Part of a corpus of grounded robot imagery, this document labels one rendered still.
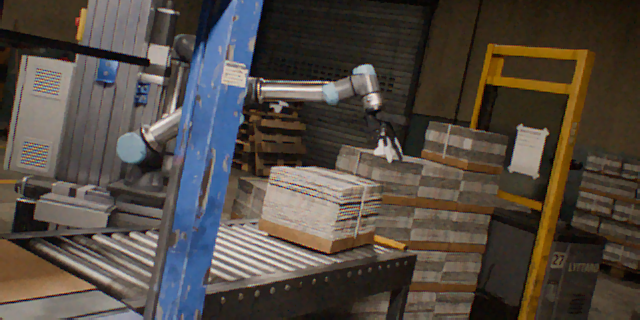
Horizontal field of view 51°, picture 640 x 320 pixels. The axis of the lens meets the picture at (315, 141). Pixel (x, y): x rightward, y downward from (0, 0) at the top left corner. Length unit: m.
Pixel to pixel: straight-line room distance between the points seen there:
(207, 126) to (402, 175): 2.33
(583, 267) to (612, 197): 3.56
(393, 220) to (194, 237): 2.33
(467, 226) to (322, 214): 1.74
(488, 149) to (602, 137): 5.92
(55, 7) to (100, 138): 7.16
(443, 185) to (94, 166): 1.81
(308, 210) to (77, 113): 1.13
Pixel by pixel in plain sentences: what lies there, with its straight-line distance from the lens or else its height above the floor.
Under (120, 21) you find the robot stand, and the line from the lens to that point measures 2.84.
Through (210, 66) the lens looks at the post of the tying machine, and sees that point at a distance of 1.21.
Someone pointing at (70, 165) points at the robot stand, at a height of 0.82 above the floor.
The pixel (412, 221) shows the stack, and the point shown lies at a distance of 3.57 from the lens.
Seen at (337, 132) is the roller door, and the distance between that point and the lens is 11.23.
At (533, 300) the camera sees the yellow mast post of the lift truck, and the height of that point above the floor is 0.39.
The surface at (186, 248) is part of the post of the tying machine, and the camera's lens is 1.23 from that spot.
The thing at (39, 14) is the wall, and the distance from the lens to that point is 9.82.
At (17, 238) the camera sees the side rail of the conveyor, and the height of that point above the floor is 0.80.
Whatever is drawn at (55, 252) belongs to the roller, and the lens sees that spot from 1.81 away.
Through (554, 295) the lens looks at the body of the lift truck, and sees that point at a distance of 4.34.
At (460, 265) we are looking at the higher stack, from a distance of 3.89.
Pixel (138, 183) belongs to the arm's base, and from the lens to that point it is 2.63.
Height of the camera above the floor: 1.31
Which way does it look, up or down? 4 degrees down
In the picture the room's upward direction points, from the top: 11 degrees clockwise
